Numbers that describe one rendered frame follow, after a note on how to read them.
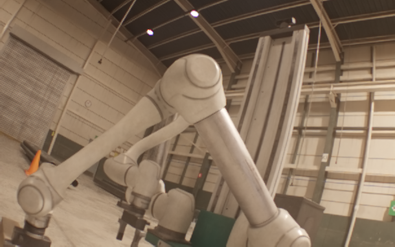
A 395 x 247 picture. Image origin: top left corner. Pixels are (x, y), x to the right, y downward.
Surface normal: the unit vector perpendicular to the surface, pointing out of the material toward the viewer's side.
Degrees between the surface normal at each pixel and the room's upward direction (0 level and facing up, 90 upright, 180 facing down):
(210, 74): 86
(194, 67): 85
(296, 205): 90
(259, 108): 90
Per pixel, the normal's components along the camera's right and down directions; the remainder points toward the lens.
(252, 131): -0.68, -0.43
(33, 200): 0.26, -0.08
